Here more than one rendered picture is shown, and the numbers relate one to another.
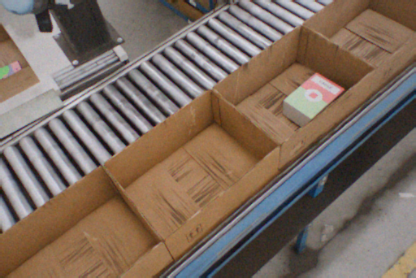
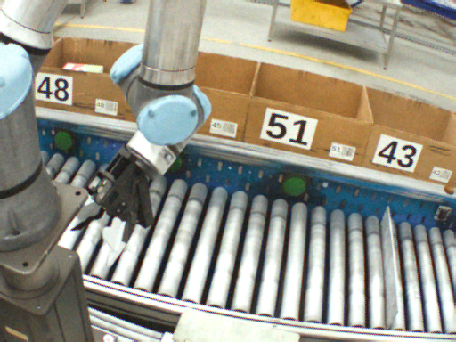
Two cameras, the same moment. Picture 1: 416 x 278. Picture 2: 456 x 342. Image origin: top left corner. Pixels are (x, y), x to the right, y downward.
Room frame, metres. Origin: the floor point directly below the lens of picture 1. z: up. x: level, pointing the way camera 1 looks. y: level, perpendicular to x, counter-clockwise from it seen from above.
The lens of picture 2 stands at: (1.76, 1.01, 1.75)
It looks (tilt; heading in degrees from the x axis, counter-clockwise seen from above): 35 degrees down; 213
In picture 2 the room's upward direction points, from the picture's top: 9 degrees clockwise
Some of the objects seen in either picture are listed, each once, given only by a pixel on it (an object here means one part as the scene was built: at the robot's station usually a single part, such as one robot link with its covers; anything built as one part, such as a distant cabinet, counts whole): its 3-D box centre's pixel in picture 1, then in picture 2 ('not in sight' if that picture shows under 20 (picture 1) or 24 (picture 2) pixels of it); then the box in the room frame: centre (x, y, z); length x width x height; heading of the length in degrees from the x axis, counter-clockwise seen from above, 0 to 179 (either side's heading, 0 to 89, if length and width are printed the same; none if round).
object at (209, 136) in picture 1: (194, 170); (193, 89); (0.57, 0.04, 0.97); 0.39 x 0.29 x 0.17; 120
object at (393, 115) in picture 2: not in sight; (411, 136); (0.18, 0.72, 0.96); 0.39 x 0.29 x 0.17; 120
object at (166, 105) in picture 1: (165, 103); (101, 219); (1.05, 0.12, 0.72); 0.52 x 0.05 x 0.05; 30
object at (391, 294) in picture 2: not in sight; (388, 264); (0.61, 0.88, 0.76); 0.46 x 0.01 x 0.09; 30
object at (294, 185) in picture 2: not in sight; (294, 186); (0.57, 0.48, 0.81); 0.07 x 0.01 x 0.07; 120
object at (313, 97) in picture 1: (312, 102); (79, 78); (0.76, -0.37, 0.92); 0.16 x 0.11 x 0.07; 123
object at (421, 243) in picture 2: not in sight; (427, 278); (0.53, 1.02, 0.72); 0.52 x 0.05 x 0.05; 30
